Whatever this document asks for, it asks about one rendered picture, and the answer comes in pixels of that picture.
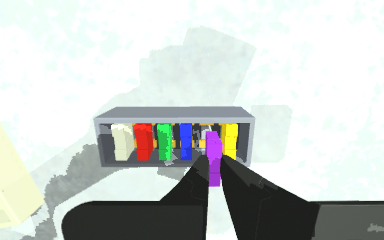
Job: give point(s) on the yellow fuse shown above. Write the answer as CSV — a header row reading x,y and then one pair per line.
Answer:
x,y
229,135

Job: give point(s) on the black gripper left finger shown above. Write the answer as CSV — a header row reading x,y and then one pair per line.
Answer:
x,y
180,215

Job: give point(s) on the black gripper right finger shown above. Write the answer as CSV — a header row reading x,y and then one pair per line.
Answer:
x,y
262,210

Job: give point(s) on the grey fuse block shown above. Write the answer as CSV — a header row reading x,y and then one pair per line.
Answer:
x,y
149,136

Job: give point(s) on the violet fuse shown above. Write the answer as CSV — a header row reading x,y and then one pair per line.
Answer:
x,y
213,149

